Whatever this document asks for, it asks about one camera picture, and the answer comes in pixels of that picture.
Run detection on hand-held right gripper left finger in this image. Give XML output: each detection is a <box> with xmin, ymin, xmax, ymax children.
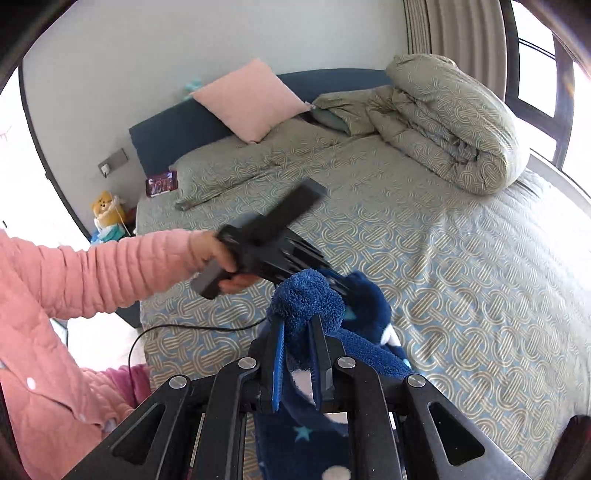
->
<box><xmin>62</xmin><ymin>316</ymin><xmax>286</xmax><ymax>480</ymax></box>

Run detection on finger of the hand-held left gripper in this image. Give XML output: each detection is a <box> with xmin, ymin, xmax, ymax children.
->
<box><xmin>277</xmin><ymin>237</ymin><xmax>352</xmax><ymax>297</ymax></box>

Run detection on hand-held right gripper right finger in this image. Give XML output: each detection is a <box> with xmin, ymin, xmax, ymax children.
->
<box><xmin>309</xmin><ymin>315</ymin><xmax>532</xmax><ymax>480</ymax></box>

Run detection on person's left forearm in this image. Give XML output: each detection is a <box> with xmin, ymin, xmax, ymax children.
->
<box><xmin>0</xmin><ymin>228</ymin><xmax>204</xmax><ymax>326</ymax></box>

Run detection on person's left hand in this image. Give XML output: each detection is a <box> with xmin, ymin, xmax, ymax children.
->
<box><xmin>187</xmin><ymin>230</ymin><xmax>260</xmax><ymax>294</ymax></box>

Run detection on patterned pillow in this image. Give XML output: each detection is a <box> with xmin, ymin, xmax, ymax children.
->
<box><xmin>170</xmin><ymin>122</ymin><xmax>352</xmax><ymax>212</ymax></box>

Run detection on phone with lit screen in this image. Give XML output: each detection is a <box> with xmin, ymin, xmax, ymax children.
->
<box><xmin>145</xmin><ymin>170</ymin><xmax>179</xmax><ymax>199</ymax></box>

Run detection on dark blue bed headboard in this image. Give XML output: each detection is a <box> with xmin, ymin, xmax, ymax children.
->
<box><xmin>128</xmin><ymin>68</ymin><xmax>393</xmax><ymax>180</ymax></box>

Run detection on pink pillow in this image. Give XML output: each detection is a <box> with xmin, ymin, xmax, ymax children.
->
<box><xmin>190</xmin><ymin>58</ymin><xmax>311</xmax><ymax>144</ymax></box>

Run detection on yellow plush toy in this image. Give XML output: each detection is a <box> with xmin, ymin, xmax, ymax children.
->
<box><xmin>90</xmin><ymin>190</ymin><xmax>129</xmax><ymax>229</ymax></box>

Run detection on bed with patterned cover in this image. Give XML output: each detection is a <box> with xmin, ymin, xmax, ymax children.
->
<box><xmin>135</xmin><ymin>131</ymin><xmax>591</xmax><ymax>480</ymax></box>

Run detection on rolled patterned duvet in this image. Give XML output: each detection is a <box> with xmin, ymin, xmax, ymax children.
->
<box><xmin>313</xmin><ymin>53</ymin><xmax>530</xmax><ymax>198</ymax></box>

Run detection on person's pink quilted clothing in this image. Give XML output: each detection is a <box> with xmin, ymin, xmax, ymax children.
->
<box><xmin>0</xmin><ymin>295</ymin><xmax>154</xmax><ymax>480</ymax></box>

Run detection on beige curtain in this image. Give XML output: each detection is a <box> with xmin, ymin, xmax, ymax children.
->
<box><xmin>403</xmin><ymin>0</ymin><xmax>509</xmax><ymax>101</ymax></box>

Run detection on dark chair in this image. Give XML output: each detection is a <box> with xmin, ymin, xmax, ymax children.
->
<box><xmin>564</xmin><ymin>414</ymin><xmax>591</xmax><ymax>464</ymax></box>

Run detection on thin black cable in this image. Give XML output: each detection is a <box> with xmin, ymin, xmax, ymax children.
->
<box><xmin>129</xmin><ymin>318</ymin><xmax>269</xmax><ymax>407</ymax></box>

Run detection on teal wall decoration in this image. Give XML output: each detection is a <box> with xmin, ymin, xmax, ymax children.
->
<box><xmin>181</xmin><ymin>76</ymin><xmax>205</xmax><ymax>100</ymax></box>

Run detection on grey wall socket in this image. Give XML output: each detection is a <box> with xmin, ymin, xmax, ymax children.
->
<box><xmin>97</xmin><ymin>148</ymin><xmax>129</xmax><ymax>177</ymax></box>

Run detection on dark window frame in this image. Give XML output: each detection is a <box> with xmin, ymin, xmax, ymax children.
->
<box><xmin>503</xmin><ymin>0</ymin><xmax>591</xmax><ymax>172</ymax></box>

